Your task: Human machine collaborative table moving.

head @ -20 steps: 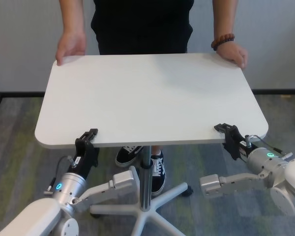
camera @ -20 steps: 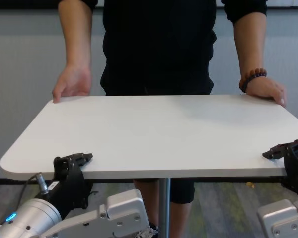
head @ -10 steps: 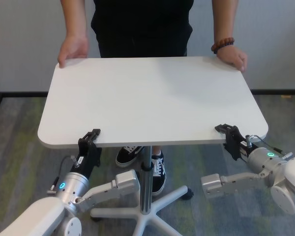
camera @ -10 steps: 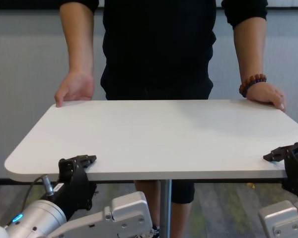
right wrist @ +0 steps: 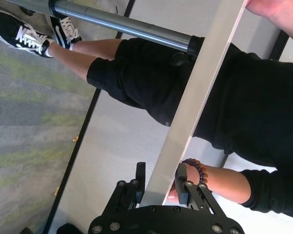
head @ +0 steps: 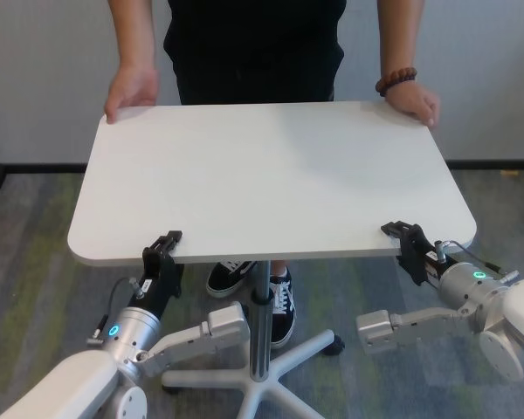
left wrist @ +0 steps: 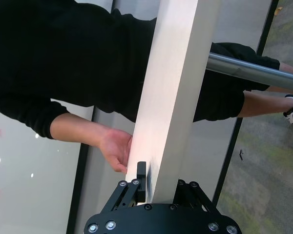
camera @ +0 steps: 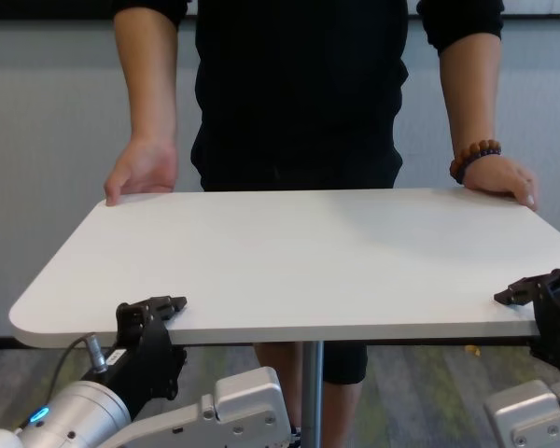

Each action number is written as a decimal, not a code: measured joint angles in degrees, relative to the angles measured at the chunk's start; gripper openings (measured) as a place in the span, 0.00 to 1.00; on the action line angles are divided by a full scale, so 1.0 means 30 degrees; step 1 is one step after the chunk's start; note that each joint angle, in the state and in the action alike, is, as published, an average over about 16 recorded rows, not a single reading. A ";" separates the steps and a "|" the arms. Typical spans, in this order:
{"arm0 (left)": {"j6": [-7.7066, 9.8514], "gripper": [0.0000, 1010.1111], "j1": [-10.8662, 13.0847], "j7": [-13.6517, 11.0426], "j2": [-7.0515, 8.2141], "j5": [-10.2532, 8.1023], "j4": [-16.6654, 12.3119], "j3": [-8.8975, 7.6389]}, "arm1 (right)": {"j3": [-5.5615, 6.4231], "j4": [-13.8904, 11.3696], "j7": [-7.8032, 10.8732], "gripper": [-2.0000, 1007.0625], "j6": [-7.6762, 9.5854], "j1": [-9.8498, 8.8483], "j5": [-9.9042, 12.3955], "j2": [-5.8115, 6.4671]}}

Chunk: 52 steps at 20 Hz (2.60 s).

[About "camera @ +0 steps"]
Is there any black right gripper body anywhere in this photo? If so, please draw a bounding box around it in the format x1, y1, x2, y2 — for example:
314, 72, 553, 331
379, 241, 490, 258
529, 268, 560, 380

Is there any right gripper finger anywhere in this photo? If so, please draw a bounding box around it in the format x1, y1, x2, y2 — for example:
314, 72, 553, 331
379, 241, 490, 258
493, 274, 550, 309

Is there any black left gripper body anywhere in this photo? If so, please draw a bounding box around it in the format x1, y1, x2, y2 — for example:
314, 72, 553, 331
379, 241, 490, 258
81, 316, 189, 424

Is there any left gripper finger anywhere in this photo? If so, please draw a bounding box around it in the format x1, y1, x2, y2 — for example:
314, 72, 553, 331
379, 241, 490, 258
115, 295, 189, 335

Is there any white rectangular table top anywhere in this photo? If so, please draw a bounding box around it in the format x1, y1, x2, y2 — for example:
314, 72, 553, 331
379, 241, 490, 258
8, 188, 560, 349

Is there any silver table pole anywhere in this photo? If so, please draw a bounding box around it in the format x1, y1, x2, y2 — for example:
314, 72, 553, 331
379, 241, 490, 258
301, 343, 326, 448

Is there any person's left forearm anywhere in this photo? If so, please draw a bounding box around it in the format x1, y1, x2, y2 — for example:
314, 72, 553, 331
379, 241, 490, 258
436, 35, 503, 155

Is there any person's right forearm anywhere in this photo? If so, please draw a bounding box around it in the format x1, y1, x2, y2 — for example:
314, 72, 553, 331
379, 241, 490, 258
114, 7, 179, 144

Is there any person's left hand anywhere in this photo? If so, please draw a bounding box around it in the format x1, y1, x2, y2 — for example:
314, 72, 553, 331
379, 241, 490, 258
464, 153, 540, 212

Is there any person's right hand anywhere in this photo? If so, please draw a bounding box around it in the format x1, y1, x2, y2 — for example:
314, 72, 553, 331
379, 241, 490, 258
104, 137, 179, 207

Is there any person's right leg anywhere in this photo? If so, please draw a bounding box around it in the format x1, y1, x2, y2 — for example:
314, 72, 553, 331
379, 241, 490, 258
254, 343, 305, 433

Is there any person's leg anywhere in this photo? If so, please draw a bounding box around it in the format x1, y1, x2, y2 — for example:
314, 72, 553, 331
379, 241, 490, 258
254, 343, 305, 433
323, 381, 364, 448

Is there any person's left leg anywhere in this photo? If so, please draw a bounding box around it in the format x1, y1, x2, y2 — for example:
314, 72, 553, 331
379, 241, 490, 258
323, 381, 364, 448

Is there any black shirt of person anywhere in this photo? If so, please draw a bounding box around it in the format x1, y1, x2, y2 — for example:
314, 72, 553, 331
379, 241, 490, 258
111, 0, 505, 169

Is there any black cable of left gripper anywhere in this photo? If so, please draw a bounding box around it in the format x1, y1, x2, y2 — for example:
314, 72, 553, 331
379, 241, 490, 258
49, 332, 98, 408

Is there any black wall baseboard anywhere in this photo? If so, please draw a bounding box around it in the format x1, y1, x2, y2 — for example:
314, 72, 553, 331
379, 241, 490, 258
0, 334, 538, 349

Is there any dark blue bead bracelet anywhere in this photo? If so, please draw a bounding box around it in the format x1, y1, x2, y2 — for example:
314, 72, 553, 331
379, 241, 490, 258
455, 147, 503, 186

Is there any brown wooden bead bracelet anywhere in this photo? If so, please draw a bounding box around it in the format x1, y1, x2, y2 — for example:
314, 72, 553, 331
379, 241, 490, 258
450, 139, 501, 175

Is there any black wall frame strip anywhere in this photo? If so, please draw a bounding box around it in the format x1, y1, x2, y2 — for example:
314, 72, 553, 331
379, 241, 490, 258
0, 0, 560, 21

